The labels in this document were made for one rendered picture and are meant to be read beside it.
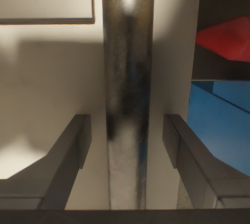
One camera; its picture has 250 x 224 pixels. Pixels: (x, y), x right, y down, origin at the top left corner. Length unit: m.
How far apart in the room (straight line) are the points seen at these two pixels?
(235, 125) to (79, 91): 0.36
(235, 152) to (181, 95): 0.31
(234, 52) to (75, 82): 0.19
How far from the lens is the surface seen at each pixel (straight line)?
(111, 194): 0.17
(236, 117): 0.44
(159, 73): 0.16
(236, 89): 0.45
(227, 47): 0.26
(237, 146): 0.45
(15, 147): 0.21
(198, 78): 0.29
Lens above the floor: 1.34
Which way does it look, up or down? 74 degrees down
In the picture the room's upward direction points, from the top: 179 degrees clockwise
